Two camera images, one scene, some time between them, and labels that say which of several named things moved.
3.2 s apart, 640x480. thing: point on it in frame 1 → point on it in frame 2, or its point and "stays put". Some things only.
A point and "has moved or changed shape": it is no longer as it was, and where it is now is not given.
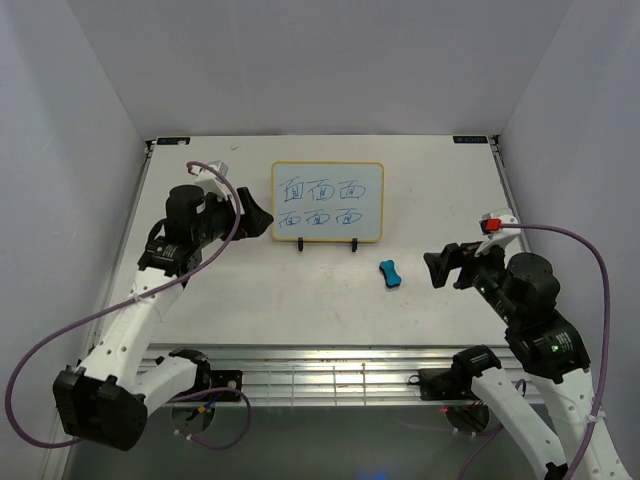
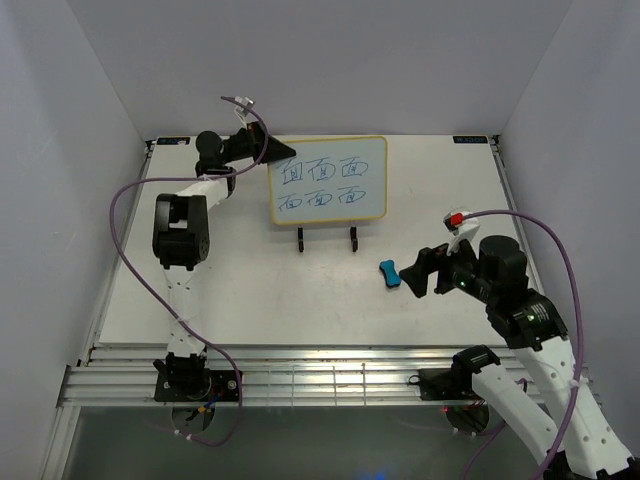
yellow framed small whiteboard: (321, 201) has moved or changed shape
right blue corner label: (470, 139) stays put
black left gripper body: (220, 218) → (250, 145)
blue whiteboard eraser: (391, 277) stays put
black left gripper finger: (254, 222) → (274, 151)
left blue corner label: (173, 141) stays put
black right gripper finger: (440, 265) → (417, 275)
